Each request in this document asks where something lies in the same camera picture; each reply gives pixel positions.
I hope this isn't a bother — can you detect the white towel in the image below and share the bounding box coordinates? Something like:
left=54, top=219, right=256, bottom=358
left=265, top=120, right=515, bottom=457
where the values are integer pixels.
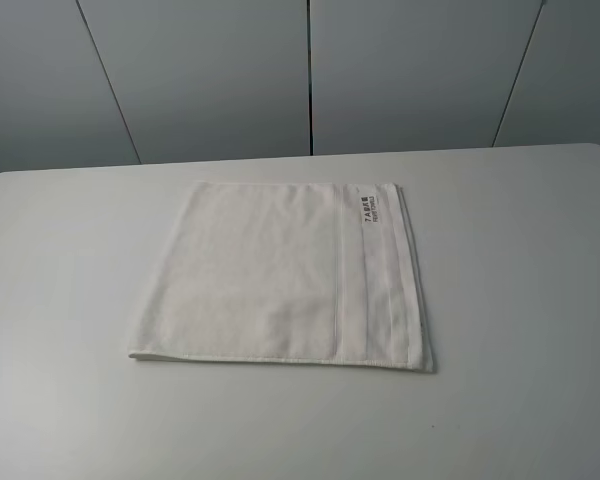
left=128, top=182, right=434, bottom=373

